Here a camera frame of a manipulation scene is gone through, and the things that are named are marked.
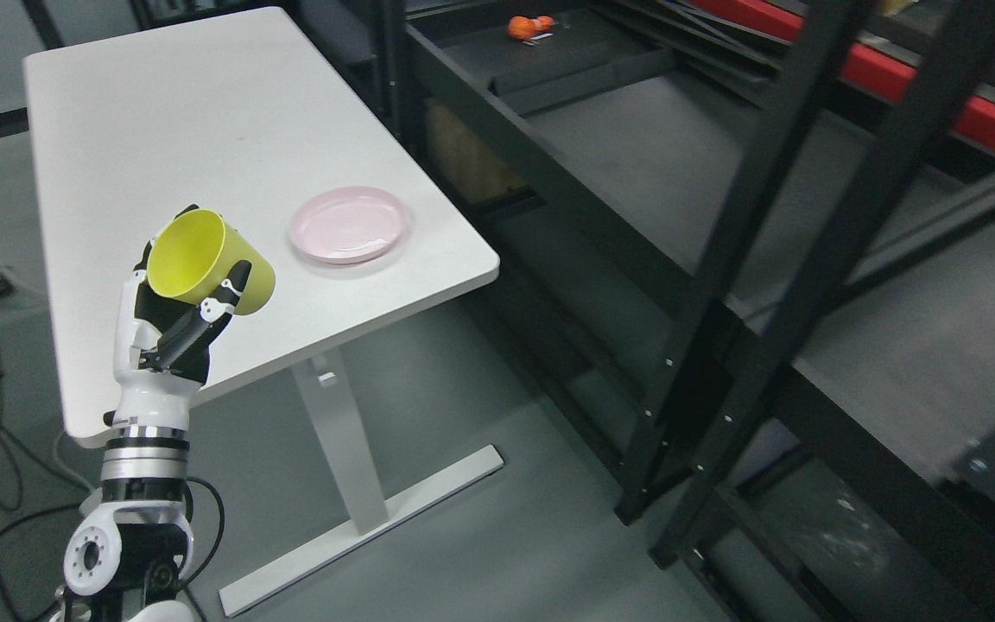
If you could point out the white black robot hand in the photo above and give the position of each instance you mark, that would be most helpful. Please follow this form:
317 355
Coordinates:
161 351

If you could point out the red metal beam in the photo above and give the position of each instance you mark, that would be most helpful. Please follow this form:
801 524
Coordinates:
875 71

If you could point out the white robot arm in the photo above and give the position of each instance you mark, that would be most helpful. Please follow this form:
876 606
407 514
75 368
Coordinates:
131 555

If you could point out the pink plastic plate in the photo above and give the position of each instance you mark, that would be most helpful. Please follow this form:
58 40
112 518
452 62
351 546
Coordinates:
349 225

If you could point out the yellow plastic cup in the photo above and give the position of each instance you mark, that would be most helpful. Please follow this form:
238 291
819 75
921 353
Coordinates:
196 251

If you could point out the orange toy on shelf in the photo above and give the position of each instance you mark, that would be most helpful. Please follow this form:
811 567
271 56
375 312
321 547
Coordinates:
524 28

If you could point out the white table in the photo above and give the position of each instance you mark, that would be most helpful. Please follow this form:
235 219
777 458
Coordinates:
239 113

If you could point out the black metal shelf rack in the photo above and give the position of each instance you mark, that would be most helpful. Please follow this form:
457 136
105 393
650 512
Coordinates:
764 296

